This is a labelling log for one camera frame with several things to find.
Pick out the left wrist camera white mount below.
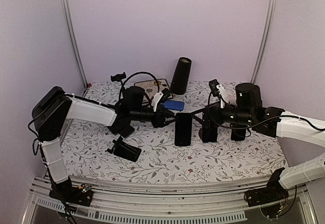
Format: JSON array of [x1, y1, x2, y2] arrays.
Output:
[[151, 88, 171, 112]]

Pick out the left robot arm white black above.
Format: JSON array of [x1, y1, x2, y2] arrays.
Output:
[[30, 86, 176, 201]]

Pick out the black cylindrical speaker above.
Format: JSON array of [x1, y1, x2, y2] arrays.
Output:
[[170, 57, 192, 95]]

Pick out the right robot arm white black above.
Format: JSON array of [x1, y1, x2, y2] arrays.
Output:
[[191, 80, 324, 202]]

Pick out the floral square ceramic plate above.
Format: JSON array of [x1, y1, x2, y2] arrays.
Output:
[[134, 79, 173, 105]]

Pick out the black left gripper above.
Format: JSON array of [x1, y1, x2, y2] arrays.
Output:
[[131, 104, 178, 128]]

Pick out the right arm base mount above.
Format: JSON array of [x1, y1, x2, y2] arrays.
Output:
[[244, 167, 289, 207]]

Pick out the blue edged black phone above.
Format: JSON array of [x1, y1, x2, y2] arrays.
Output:
[[201, 126, 218, 143]]

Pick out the black tall phone holder stand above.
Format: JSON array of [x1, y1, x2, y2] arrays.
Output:
[[110, 72, 126, 91]]

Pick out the black clamp phone mount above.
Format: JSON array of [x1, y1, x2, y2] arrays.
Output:
[[106, 136, 142, 162]]

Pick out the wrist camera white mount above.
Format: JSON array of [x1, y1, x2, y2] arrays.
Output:
[[151, 88, 171, 112], [209, 79, 234, 109]]

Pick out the left aluminium frame post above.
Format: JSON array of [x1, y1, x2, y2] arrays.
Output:
[[60, 0, 88, 88]]

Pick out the blue phone face down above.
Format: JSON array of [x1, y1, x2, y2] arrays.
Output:
[[160, 100, 185, 111]]

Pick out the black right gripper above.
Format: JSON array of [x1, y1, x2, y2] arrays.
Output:
[[191, 101, 254, 128]]

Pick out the aluminium frame post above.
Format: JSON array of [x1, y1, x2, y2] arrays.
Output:
[[60, 0, 88, 88], [250, 0, 277, 84]]

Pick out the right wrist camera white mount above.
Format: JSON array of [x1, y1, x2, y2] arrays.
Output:
[[209, 79, 234, 109]]

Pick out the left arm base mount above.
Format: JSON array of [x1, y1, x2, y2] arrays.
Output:
[[49, 178, 93, 207]]

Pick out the black braided left cable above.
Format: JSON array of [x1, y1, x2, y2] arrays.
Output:
[[118, 72, 159, 105]]

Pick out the right aluminium frame post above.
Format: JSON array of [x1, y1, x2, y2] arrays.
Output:
[[250, 0, 277, 84]]

